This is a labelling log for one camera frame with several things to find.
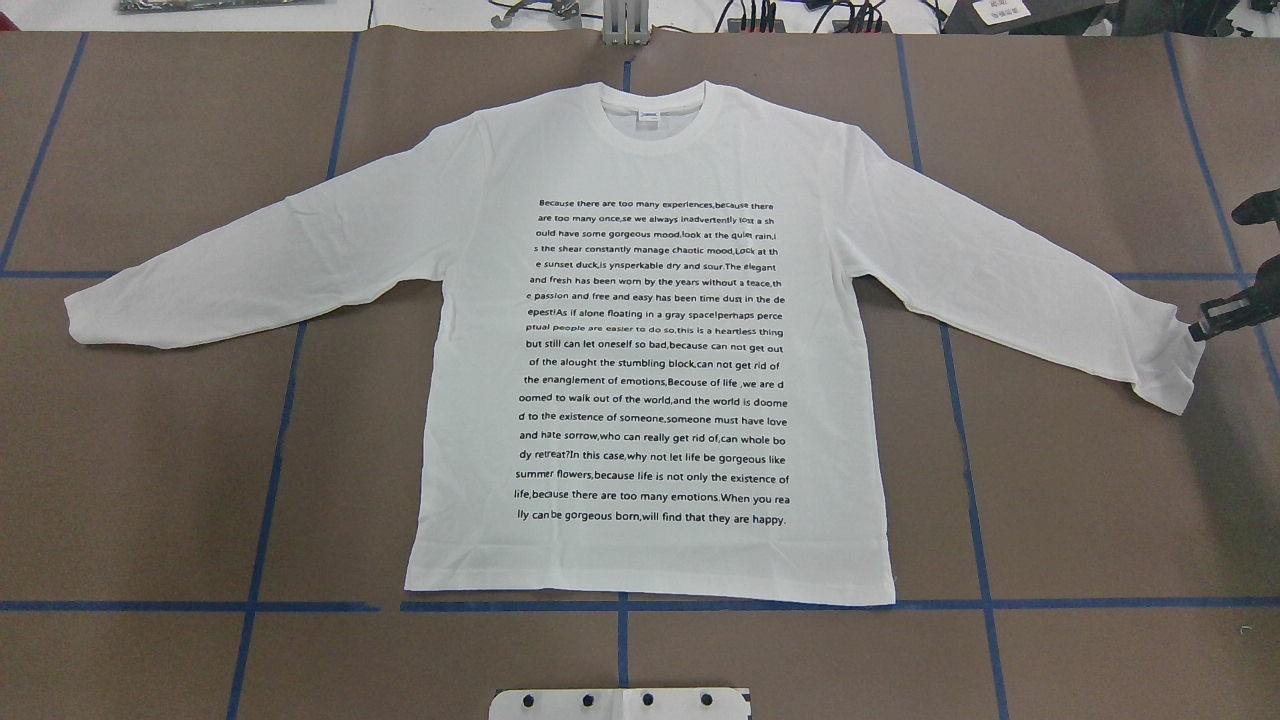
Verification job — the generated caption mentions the black cables at table edge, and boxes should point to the black cables at table edge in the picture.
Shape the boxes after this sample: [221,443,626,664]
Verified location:
[716,0,947,35]

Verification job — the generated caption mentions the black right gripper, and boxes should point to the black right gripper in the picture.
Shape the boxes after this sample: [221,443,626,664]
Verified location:
[1189,188,1280,342]

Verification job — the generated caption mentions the dark device with label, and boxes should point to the dark device with label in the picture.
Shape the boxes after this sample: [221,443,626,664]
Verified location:
[941,0,1117,36]

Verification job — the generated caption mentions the white long-sleeve printed shirt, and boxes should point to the white long-sleeve printed shirt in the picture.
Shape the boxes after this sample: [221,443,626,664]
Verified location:
[65,82,1203,606]

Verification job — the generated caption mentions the grey aluminium frame post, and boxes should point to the grey aluminium frame post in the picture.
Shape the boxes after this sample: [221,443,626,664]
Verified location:
[602,0,652,46]

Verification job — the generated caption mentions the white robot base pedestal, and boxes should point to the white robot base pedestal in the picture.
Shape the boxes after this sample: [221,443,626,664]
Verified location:
[488,687,753,719]

